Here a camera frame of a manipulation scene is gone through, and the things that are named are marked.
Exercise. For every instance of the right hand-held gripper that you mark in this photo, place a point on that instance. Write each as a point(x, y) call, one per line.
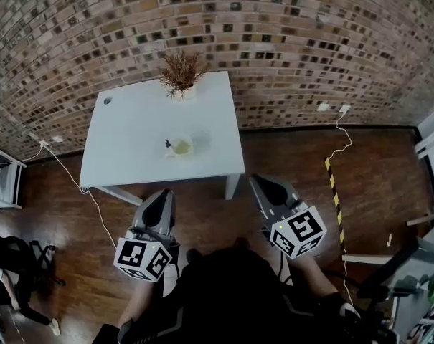
point(302, 229)

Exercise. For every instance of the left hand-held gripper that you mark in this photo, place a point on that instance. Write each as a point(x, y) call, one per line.
point(134, 254)

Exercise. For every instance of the person's right forearm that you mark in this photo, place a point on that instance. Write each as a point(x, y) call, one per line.
point(315, 274)

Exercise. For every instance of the person's left forearm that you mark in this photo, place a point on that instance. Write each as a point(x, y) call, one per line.
point(139, 303)

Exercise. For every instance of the person's left shoe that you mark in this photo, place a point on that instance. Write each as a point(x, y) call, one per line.
point(193, 256)

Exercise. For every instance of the person's shoe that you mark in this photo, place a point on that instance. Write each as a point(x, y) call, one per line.
point(193, 256)
point(242, 244)

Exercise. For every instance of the yellow black striped floor tape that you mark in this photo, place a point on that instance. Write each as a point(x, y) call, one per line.
point(333, 192)

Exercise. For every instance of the person's right shoe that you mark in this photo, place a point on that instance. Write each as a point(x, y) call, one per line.
point(242, 244)

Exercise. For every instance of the white table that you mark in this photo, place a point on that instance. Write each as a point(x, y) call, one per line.
point(137, 145)

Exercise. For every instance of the person's black clothing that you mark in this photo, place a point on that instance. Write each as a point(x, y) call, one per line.
point(238, 299)

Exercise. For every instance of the white flat board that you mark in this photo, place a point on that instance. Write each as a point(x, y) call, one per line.
point(367, 259)

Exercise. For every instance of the black office chair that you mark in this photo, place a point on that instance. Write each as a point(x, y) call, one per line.
point(33, 260)

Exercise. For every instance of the dried brown potted plant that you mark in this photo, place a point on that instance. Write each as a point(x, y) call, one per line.
point(180, 72)

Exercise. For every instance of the wooden plank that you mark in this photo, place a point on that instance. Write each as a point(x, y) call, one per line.
point(423, 220)

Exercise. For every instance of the white metal shelf rack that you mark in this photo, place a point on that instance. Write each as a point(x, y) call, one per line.
point(3, 183)

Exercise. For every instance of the dark glass desk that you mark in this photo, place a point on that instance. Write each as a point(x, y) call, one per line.
point(428, 260)

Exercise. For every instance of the white wall socket with plug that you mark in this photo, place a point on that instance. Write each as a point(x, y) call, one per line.
point(43, 143)
point(345, 109)

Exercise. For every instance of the white furniture frame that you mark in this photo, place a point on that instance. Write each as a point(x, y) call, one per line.
point(433, 134)

